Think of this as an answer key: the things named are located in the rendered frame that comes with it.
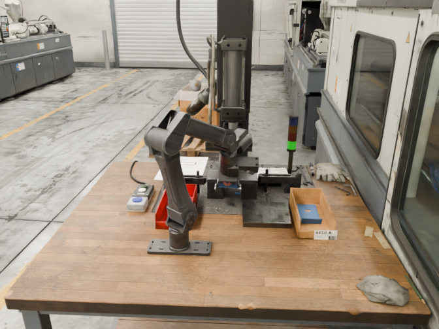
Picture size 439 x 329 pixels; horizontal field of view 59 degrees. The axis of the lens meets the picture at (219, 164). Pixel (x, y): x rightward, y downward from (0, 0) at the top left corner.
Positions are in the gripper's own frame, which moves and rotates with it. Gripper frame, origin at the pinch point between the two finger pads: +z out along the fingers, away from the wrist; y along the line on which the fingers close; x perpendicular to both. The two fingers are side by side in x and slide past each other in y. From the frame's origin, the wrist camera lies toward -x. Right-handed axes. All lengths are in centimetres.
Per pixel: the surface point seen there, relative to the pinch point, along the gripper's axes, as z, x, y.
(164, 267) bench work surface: -9.6, 17.6, -37.3
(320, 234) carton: -3.6, -31.3, -21.3
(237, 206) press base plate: 9.9, -4.2, -3.7
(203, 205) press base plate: 10.2, 9.0, -3.9
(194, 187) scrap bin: 9.8, 13.2, 4.2
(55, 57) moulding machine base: 424, 389, 603
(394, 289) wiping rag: -17, -46, -44
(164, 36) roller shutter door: 503, 181, 797
